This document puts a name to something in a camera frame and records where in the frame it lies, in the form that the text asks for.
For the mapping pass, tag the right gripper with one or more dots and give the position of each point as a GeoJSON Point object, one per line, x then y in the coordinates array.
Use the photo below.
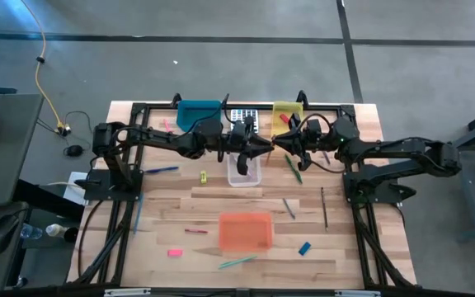
{"type": "Point", "coordinates": [311, 138]}

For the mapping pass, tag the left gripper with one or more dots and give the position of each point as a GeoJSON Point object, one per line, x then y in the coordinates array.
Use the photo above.
{"type": "Point", "coordinates": [239, 138]}

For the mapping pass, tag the red eraser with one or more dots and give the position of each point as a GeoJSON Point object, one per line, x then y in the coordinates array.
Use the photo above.
{"type": "Point", "coordinates": [284, 118]}

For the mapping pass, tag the green pen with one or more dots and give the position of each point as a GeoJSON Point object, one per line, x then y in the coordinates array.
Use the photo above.
{"type": "Point", "coordinates": [293, 168]}

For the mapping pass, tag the yellow translucent plastic bin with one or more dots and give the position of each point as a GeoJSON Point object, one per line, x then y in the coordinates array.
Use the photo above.
{"type": "Point", "coordinates": [287, 109]}

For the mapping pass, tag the grey desk calculator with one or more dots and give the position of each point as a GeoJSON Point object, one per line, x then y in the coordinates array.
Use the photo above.
{"type": "Point", "coordinates": [237, 117]}

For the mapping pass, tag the grey crayon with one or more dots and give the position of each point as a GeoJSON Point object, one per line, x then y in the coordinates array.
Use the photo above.
{"type": "Point", "coordinates": [289, 208]}

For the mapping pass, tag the yellow eraser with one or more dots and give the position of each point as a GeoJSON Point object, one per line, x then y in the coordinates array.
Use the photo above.
{"type": "Point", "coordinates": [203, 177]}

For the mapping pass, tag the teal plastic bin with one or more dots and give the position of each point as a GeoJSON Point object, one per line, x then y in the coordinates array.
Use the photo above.
{"type": "Point", "coordinates": [198, 117]}

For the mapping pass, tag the blue eraser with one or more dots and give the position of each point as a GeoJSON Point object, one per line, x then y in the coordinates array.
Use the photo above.
{"type": "Point", "coordinates": [304, 248]}

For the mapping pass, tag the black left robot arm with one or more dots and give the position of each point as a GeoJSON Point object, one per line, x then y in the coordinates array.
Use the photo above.
{"type": "Point", "coordinates": [159, 140]}

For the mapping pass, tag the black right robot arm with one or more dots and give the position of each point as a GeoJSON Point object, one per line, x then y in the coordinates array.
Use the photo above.
{"type": "Point", "coordinates": [386, 148]}

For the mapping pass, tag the clear plastic bin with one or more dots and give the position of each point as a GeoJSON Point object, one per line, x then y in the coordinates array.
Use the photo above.
{"type": "Point", "coordinates": [254, 173]}

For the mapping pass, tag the dark thin pencil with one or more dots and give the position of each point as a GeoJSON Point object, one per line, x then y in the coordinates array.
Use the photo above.
{"type": "Point", "coordinates": [324, 208]}

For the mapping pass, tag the orange translucent plastic bin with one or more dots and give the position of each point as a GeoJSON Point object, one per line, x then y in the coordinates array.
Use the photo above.
{"type": "Point", "coordinates": [245, 231]}

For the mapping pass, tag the blue pen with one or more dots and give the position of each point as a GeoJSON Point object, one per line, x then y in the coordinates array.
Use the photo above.
{"type": "Point", "coordinates": [161, 169]}

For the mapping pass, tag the pink eraser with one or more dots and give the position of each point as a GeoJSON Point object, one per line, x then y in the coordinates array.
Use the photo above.
{"type": "Point", "coordinates": [175, 252]}

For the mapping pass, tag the black round puck device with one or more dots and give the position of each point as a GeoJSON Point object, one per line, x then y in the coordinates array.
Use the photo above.
{"type": "Point", "coordinates": [73, 150]}

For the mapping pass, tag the white paper sheet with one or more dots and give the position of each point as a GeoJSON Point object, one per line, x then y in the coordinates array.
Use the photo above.
{"type": "Point", "coordinates": [74, 194]}

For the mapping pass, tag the white bottle black cap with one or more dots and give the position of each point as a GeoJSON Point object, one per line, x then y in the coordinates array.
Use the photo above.
{"type": "Point", "coordinates": [58, 230]}

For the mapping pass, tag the clear water bottle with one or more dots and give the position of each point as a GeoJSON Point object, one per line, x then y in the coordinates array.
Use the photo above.
{"type": "Point", "coordinates": [31, 232]}

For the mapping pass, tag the grey desk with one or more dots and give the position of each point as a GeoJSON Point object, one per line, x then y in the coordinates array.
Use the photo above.
{"type": "Point", "coordinates": [10, 156]}

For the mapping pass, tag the black computer mouse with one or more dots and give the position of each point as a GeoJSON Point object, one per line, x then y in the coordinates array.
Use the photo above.
{"type": "Point", "coordinates": [2, 233]}

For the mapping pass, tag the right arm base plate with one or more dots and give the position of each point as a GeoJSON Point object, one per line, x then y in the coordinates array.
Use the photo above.
{"type": "Point", "coordinates": [357, 194]}

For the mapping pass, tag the black aluminium table frame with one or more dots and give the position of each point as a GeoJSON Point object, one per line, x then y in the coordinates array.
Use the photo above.
{"type": "Point", "coordinates": [159, 106]}

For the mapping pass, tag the silver metal bracket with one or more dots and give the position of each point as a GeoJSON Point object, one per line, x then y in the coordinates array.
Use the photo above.
{"type": "Point", "coordinates": [126, 293]}
{"type": "Point", "coordinates": [357, 293]}

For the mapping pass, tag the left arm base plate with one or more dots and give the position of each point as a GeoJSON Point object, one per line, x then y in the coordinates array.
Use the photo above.
{"type": "Point", "coordinates": [97, 191]}

